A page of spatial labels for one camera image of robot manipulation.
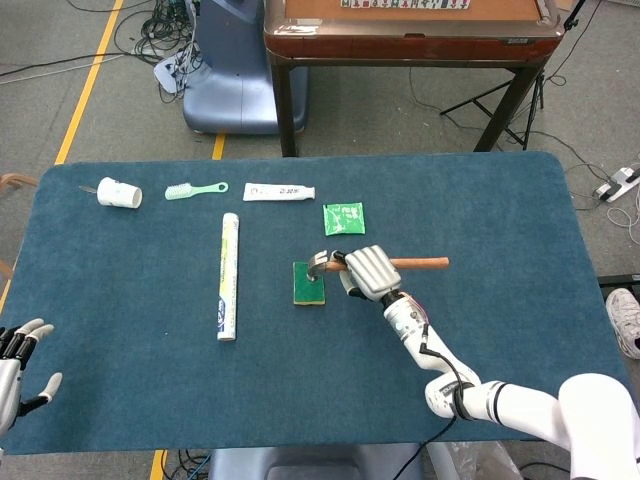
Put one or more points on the long white wrap roll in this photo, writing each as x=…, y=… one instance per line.
x=228, y=275

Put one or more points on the green snack packet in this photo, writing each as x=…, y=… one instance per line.
x=344, y=219

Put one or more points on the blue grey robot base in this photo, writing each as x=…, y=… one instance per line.
x=237, y=75

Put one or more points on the white toothpaste tube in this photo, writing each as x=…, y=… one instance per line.
x=277, y=192

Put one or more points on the row of mahjong tiles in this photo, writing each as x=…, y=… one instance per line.
x=405, y=4

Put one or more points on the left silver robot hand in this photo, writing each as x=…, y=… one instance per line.
x=10, y=385

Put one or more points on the grey robot torso base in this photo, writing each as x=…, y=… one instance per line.
x=320, y=462

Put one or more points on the white power strip with plugs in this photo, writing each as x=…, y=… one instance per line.
x=172, y=70

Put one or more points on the blue table cloth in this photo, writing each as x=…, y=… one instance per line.
x=150, y=375

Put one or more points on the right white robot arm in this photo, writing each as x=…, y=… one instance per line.
x=490, y=390

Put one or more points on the green scouring sponge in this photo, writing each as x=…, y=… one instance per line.
x=306, y=287

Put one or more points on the brown mahjong table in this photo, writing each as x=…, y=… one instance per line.
x=410, y=45

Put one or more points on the white paper cup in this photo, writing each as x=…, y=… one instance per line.
x=119, y=193

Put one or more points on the green plastic brush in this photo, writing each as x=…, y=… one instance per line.
x=192, y=190

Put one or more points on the white sneaker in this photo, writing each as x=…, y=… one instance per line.
x=622, y=320

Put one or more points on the wooden chair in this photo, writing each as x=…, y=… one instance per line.
x=12, y=210

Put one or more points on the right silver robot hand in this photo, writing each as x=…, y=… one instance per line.
x=370, y=272

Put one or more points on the black tripod stand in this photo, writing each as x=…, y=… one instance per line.
x=515, y=110

